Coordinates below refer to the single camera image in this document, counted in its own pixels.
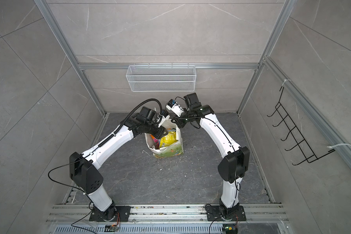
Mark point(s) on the black wire hook rack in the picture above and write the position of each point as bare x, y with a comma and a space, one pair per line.
308, 155

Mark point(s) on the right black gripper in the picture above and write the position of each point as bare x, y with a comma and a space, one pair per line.
178, 120

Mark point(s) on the white wire mesh basket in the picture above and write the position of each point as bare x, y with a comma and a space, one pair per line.
161, 78

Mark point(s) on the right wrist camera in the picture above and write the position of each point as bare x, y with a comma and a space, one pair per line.
173, 107

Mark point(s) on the white printed paper bag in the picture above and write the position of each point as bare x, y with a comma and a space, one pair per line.
175, 149

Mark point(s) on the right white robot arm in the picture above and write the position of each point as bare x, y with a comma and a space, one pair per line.
235, 159

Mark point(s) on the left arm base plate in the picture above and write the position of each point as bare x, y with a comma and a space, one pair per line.
112, 214

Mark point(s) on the yellow chips snack bag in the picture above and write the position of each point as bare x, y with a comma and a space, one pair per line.
169, 139

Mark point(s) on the aluminium mounting rail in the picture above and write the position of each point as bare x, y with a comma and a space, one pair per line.
170, 219

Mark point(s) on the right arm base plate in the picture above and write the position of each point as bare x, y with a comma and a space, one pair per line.
221, 213

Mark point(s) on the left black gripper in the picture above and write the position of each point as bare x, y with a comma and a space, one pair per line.
161, 133

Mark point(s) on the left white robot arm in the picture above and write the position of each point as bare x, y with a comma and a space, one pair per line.
84, 168

